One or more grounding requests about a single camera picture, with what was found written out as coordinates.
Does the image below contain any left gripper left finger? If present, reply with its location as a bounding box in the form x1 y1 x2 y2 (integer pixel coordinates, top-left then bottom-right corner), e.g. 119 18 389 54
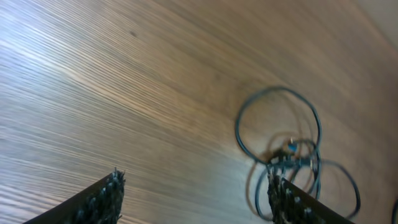
24 169 126 224

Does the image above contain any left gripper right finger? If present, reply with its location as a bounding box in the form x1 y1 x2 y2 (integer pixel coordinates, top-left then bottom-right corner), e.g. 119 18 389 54
267 174 356 224

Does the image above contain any black usb cable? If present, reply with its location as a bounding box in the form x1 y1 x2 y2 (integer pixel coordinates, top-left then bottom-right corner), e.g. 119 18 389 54
391 198 398 224
234 86 361 222

